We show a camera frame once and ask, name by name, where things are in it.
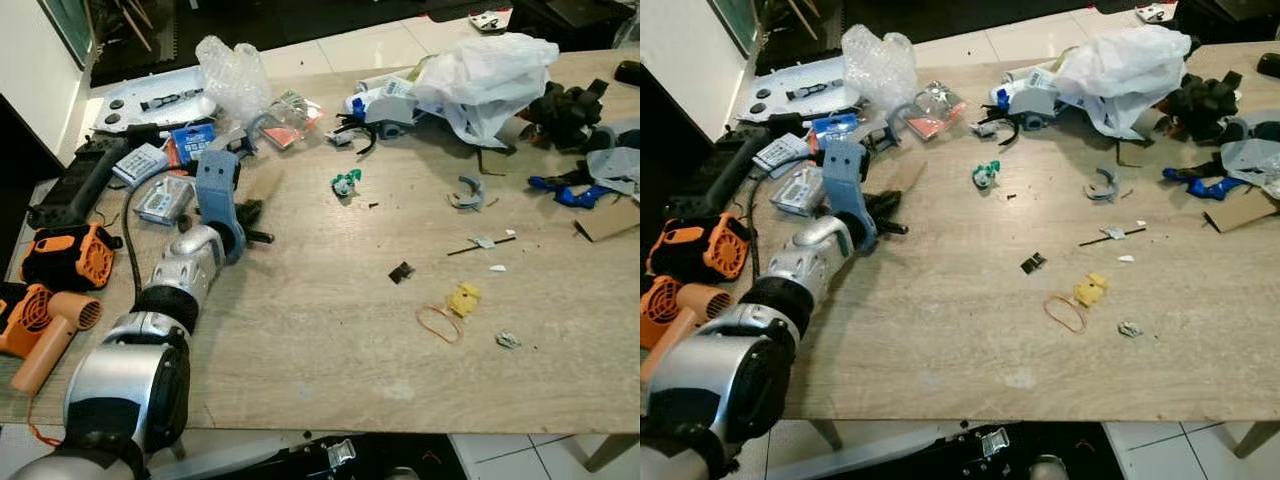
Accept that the brown cardboard piece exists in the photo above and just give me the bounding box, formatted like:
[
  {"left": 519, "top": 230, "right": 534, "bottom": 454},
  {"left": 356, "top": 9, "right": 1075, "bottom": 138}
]
[
  {"left": 1203, "top": 188, "right": 1279, "bottom": 234},
  {"left": 575, "top": 198, "right": 641, "bottom": 243}
]

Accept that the white blue grey device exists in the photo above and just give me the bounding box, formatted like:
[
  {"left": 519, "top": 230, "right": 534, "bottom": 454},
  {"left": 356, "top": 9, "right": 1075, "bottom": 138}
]
[
  {"left": 985, "top": 60, "right": 1066, "bottom": 131},
  {"left": 345, "top": 68, "right": 431, "bottom": 141}
]

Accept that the clear plastic package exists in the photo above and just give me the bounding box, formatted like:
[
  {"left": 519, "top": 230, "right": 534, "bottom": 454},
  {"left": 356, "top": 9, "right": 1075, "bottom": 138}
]
[
  {"left": 770, "top": 165, "right": 829, "bottom": 216},
  {"left": 133, "top": 175, "right": 196, "bottom": 226}
]

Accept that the yellow crumpled scrap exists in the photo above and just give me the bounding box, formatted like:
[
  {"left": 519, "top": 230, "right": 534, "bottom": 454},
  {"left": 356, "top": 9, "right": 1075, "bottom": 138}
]
[
  {"left": 1074, "top": 273, "right": 1109, "bottom": 309},
  {"left": 446, "top": 282, "right": 482, "bottom": 319}
]

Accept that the white labelled box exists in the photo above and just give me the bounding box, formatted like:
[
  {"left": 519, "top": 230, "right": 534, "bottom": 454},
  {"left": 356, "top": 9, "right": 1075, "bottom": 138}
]
[
  {"left": 113, "top": 143, "right": 169, "bottom": 188},
  {"left": 752, "top": 133, "right": 809, "bottom": 179}
]

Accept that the grey plastic bag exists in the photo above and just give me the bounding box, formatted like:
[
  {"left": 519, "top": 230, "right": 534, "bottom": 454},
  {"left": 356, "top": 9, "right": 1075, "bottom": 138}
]
[
  {"left": 585, "top": 125, "right": 641, "bottom": 196},
  {"left": 1220, "top": 115, "right": 1280, "bottom": 196}
]

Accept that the black bulky mechanism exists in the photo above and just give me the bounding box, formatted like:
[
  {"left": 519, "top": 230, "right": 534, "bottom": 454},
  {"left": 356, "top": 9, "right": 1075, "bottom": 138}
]
[
  {"left": 1160, "top": 70, "right": 1244, "bottom": 144},
  {"left": 520, "top": 78, "right": 611, "bottom": 153}
]

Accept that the blue packet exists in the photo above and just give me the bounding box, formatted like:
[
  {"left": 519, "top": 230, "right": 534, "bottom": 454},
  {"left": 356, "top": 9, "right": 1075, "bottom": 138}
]
[
  {"left": 810, "top": 113, "right": 859, "bottom": 156},
  {"left": 168, "top": 123, "right": 217, "bottom": 166}
]

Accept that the orange rubber band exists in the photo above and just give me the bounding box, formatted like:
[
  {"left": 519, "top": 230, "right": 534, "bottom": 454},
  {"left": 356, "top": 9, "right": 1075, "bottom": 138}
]
[
  {"left": 416, "top": 304, "right": 464, "bottom": 345},
  {"left": 1044, "top": 294, "right": 1089, "bottom": 334}
]

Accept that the black stick with white paper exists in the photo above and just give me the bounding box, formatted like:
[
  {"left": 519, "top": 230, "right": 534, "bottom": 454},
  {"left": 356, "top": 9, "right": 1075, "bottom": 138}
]
[
  {"left": 1078, "top": 222, "right": 1148, "bottom": 247},
  {"left": 447, "top": 232, "right": 518, "bottom": 257}
]

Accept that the clear bubble wrap bag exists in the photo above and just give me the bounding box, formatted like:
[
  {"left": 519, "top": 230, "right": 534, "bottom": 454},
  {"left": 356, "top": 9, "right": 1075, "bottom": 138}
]
[
  {"left": 842, "top": 25, "right": 919, "bottom": 113},
  {"left": 195, "top": 35, "right": 273, "bottom": 126}
]

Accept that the orange heat gun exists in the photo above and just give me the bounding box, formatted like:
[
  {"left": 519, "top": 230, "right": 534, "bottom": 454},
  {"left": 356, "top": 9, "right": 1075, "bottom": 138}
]
[
  {"left": 0, "top": 283, "right": 103, "bottom": 396},
  {"left": 640, "top": 275, "right": 733, "bottom": 381}
]

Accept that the white plastic bag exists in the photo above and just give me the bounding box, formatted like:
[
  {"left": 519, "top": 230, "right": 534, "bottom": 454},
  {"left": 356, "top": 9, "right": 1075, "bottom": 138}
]
[
  {"left": 412, "top": 33, "right": 561, "bottom": 149},
  {"left": 1055, "top": 25, "right": 1193, "bottom": 141}
]

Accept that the orange black blower tool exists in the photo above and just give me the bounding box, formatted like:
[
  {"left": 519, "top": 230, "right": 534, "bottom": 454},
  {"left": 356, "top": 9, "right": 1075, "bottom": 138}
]
[
  {"left": 20, "top": 222, "right": 123, "bottom": 291},
  {"left": 648, "top": 215, "right": 751, "bottom": 283}
]

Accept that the black robot lower body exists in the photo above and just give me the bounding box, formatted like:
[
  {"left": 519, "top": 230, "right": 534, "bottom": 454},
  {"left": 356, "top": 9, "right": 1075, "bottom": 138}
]
[
  {"left": 150, "top": 432, "right": 451, "bottom": 480},
  {"left": 800, "top": 423, "right": 1111, "bottom": 480}
]

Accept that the clear packet with orange card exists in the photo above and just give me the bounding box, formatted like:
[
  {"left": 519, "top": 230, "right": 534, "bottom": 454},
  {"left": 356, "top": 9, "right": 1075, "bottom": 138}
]
[
  {"left": 262, "top": 92, "right": 323, "bottom": 151},
  {"left": 908, "top": 82, "right": 967, "bottom": 141}
]

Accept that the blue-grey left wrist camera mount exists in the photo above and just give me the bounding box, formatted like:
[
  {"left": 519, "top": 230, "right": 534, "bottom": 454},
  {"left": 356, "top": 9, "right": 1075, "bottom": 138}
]
[
  {"left": 822, "top": 140, "right": 880, "bottom": 254},
  {"left": 194, "top": 150, "right": 247, "bottom": 266}
]

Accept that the grey curved plastic part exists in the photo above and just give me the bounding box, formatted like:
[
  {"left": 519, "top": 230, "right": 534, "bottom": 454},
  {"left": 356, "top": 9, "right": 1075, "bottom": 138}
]
[
  {"left": 448, "top": 175, "right": 487, "bottom": 211},
  {"left": 1085, "top": 167, "right": 1122, "bottom": 203}
]

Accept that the white flat device with buttons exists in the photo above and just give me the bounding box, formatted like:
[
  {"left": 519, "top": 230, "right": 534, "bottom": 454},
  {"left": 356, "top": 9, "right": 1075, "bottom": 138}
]
[
  {"left": 735, "top": 55, "right": 861, "bottom": 126},
  {"left": 92, "top": 68, "right": 217, "bottom": 136}
]

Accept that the long black box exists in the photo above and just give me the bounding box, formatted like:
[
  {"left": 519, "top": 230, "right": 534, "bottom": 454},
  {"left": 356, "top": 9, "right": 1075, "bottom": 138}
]
[
  {"left": 28, "top": 135, "right": 131, "bottom": 229},
  {"left": 665, "top": 125, "right": 776, "bottom": 221}
]

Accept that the wooden table leg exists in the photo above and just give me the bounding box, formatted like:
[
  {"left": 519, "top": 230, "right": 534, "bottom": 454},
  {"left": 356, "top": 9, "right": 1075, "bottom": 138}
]
[
  {"left": 1232, "top": 422, "right": 1280, "bottom": 459},
  {"left": 585, "top": 433, "right": 641, "bottom": 473}
]

